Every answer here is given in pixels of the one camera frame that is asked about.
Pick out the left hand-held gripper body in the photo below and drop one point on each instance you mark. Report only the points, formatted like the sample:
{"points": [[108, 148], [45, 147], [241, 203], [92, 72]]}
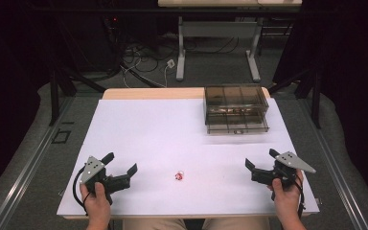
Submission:
{"points": [[116, 182]]}

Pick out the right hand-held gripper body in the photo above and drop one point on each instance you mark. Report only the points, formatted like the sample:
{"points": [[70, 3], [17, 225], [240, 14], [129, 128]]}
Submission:
{"points": [[263, 176]]}

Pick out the small red and white trinket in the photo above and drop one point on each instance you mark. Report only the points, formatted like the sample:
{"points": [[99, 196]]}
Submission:
{"points": [[179, 175]]}

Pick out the smoky transparent drawer box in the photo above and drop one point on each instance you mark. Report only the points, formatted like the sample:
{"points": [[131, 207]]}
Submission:
{"points": [[236, 108]]}

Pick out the person's left hand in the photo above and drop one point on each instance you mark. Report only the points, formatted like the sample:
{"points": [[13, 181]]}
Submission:
{"points": [[97, 204]]}

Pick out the person's right hand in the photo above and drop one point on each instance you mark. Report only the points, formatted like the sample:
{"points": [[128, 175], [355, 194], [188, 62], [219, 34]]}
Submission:
{"points": [[287, 201]]}

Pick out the white table mat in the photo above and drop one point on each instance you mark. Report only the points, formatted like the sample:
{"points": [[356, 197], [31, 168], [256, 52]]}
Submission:
{"points": [[172, 140]]}

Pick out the person's legs in beige trousers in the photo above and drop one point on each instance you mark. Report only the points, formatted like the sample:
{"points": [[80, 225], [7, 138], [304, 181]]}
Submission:
{"points": [[230, 224]]}

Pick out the black metal stand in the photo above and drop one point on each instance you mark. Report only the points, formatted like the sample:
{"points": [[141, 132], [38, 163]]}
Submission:
{"points": [[310, 89], [60, 86]]}

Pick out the wooden table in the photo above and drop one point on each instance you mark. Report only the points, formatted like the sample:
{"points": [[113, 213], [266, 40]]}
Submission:
{"points": [[153, 93]]}

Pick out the dark curtain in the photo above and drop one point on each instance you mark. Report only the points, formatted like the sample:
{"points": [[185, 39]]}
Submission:
{"points": [[9, 80], [354, 80]]}

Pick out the white power adapter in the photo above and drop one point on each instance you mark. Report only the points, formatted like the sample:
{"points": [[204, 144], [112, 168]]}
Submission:
{"points": [[171, 63]]}

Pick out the white desk with metal legs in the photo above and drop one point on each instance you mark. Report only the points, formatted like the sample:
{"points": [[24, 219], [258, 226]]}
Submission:
{"points": [[218, 30]]}

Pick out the dark device with red light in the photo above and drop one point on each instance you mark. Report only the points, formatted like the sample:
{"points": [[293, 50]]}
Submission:
{"points": [[113, 19]]}

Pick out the aluminium floor rail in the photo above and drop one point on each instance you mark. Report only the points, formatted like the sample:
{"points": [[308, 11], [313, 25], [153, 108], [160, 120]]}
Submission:
{"points": [[335, 166], [28, 166]]}

